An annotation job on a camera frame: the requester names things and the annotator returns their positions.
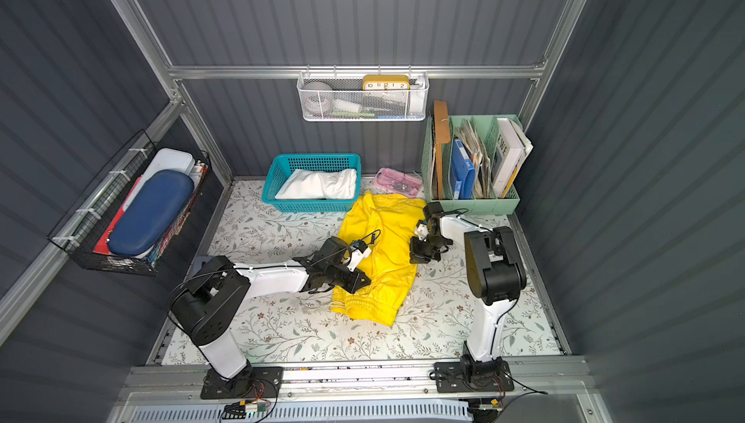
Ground tape roll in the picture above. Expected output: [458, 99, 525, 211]
[299, 81, 334, 118]

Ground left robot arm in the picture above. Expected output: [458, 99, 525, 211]
[167, 230, 380, 382]

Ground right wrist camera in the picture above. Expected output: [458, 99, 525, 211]
[414, 220, 429, 240]

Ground green file organizer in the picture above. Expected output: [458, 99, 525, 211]
[420, 114, 523, 215]

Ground blue folder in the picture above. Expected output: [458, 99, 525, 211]
[449, 139, 475, 200]

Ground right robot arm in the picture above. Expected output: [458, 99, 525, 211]
[409, 202, 527, 393]

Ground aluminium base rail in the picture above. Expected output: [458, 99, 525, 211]
[108, 356, 611, 422]

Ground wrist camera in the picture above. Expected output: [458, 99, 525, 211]
[345, 240, 372, 272]
[414, 220, 429, 240]

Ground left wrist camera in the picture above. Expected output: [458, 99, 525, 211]
[345, 240, 372, 272]

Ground yellow garment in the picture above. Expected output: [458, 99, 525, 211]
[331, 191, 426, 326]

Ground yellow clock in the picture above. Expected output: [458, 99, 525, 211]
[363, 74, 411, 91]

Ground red folder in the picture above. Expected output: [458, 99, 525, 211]
[93, 177, 142, 255]

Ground floral table mat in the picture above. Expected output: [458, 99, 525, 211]
[159, 177, 563, 366]

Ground white flat box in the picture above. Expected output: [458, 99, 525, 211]
[121, 147, 195, 212]

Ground teal plastic basket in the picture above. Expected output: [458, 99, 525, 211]
[262, 153, 362, 213]

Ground blue oval case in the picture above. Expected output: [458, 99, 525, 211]
[109, 170, 194, 257]

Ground black wire side basket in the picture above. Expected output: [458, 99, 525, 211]
[47, 130, 211, 277]

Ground pink plastic box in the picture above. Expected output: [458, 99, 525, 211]
[372, 168, 423, 199]

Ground white book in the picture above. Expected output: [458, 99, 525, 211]
[491, 118, 534, 199]

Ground white shorts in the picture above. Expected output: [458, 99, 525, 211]
[275, 169, 358, 200]

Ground white wire wall basket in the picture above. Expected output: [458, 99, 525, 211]
[297, 69, 430, 122]

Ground brown board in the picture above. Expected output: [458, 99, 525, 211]
[433, 100, 450, 200]

